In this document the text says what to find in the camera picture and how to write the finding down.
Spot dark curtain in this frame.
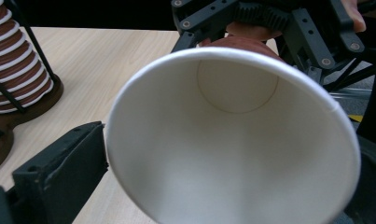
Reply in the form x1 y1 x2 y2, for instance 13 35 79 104
7 0 177 32

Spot metal floor rail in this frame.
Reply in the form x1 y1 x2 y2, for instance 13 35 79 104
327 88 375 101

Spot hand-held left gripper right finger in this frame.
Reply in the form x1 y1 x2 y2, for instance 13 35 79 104
343 135 376 224

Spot brown cup holder black rods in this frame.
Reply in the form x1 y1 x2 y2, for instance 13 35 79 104
0 0 64 175

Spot black metal stand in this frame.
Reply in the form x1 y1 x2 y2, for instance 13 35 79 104
322 55 376 147

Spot white paper cup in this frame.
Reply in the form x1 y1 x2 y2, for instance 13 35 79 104
104 35 362 224

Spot stack of brown paper cups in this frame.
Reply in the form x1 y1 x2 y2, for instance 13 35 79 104
0 0 54 115

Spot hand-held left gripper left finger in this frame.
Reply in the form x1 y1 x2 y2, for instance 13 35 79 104
11 120 109 224

